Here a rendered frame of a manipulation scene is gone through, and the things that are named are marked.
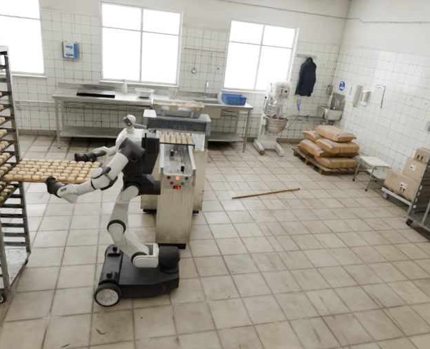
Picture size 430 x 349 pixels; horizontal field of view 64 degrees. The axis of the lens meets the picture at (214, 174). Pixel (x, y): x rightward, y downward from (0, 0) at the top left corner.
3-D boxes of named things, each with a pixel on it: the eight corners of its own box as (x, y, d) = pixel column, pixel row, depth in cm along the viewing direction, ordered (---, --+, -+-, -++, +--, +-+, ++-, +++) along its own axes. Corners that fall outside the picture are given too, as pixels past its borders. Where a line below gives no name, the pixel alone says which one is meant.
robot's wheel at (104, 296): (120, 302, 273) (122, 283, 266) (119, 307, 268) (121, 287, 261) (93, 302, 269) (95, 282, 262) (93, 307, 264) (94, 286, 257)
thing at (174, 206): (156, 215, 405) (160, 142, 371) (185, 216, 410) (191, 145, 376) (154, 251, 341) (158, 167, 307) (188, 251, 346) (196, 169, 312)
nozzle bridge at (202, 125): (143, 138, 399) (145, 109, 386) (205, 142, 411) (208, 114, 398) (142, 147, 369) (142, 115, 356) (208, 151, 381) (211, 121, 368)
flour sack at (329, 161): (326, 169, 592) (327, 160, 586) (312, 160, 628) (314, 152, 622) (359, 168, 616) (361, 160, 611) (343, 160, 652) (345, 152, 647)
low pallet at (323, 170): (290, 153, 692) (291, 147, 688) (324, 153, 717) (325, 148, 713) (324, 176, 587) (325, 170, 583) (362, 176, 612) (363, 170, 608)
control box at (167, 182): (163, 186, 316) (164, 172, 310) (189, 188, 319) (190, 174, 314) (163, 188, 312) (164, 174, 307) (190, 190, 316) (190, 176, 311)
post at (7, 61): (31, 253, 298) (8, 46, 234) (30, 255, 296) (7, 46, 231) (28, 253, 298) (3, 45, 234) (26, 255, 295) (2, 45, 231)
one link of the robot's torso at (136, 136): (158, 165, 275) (160, 122, 262) (158, 183, 244) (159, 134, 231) (120, 164, 271) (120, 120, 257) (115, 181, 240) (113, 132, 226)
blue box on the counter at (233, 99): (226, 104, 633) (227, 96, 628) (221, 100, 659) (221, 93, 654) (246, 104, 646) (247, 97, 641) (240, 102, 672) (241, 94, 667)
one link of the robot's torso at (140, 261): (158, 254, 300) (158, 242, 295) (158, 269, 282) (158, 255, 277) (134, 254, 297) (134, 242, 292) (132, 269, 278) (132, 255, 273)
